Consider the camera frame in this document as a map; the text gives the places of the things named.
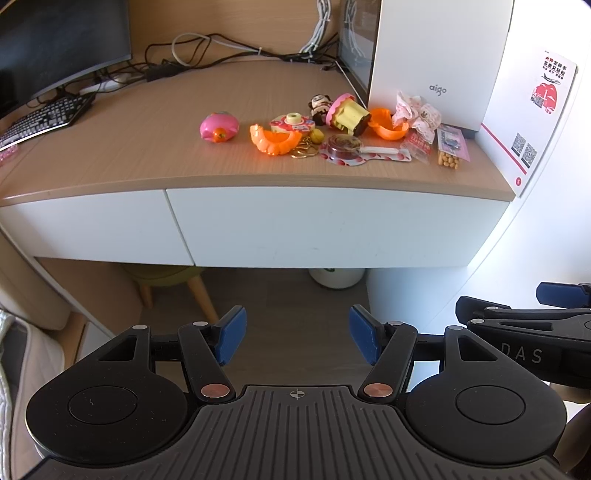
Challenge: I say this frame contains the white wrapper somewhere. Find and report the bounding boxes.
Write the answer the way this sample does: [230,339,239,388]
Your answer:
[393,91,443,143]

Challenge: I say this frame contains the black computer monitor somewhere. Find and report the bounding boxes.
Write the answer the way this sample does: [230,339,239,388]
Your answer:
[0,0,132,118]

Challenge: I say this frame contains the pink white tape dispenser toy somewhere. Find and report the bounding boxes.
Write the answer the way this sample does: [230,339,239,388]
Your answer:
[269,113,316,136]

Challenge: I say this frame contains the pink yellow cake toy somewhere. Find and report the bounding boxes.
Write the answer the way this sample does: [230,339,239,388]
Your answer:
[324,93,372,138]

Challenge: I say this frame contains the person's leg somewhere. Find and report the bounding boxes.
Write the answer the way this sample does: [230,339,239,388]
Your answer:
[551,401,591,480]

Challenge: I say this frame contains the ridged orange half shell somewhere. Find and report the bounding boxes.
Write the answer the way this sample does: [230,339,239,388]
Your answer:
[250,124,302,158]

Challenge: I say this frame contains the black keyboard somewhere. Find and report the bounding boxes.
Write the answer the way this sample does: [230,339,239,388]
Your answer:
[0,92,97,152]

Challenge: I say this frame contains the white cable bundle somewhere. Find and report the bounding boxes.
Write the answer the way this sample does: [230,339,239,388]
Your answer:
[299,0,340,55]

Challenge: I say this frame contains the pink round toy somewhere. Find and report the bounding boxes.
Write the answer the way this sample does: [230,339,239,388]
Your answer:
[200,112,239,144]

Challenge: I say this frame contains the orange shell cup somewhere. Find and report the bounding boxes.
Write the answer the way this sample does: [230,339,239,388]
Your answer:
[368,107,411,140]

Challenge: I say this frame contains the black cable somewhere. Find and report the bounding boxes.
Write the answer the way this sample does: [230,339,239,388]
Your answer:
[145,32,342,65]

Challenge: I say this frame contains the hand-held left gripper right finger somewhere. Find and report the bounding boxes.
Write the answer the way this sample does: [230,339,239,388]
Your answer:
[349,305,497,401]

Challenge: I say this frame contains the narrow white drawer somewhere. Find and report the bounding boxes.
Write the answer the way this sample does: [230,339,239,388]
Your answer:
[0,189,195,266]

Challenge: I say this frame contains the brown figure toy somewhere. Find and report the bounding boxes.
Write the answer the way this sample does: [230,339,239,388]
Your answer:
[308,94,335,126]

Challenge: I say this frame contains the green stool wooden legs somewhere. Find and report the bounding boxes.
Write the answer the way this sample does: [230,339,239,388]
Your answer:
[121,264,220,324]

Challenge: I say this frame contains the black power adapter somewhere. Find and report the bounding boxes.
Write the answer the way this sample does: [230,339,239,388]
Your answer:
[147,65,190,83]

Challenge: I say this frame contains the white panda trash bin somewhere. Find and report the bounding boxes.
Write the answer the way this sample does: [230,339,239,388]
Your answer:
[308,267,366,289]

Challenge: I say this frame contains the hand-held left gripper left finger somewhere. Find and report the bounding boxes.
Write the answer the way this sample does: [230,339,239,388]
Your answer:
[99,305,247,401]

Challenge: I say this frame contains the white red printed card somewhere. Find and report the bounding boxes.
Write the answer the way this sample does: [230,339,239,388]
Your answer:
[480,18,580,198]

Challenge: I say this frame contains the gold keyring yellow charm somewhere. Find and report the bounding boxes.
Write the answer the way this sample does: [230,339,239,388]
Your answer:
[290,128,325,160]

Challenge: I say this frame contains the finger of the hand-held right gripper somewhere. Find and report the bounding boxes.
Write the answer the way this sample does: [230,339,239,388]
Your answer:
[456,296,591,341]
[536,282,591,309]

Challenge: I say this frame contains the white computer case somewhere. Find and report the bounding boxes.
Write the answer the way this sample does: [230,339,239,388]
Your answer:
[339,0,515,139]

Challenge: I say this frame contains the white looped cable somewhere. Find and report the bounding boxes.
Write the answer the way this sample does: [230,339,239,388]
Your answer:
[172,32,259,65]

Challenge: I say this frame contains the yellow snack packet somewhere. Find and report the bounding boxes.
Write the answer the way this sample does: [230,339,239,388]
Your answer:
[435,124,471,171]

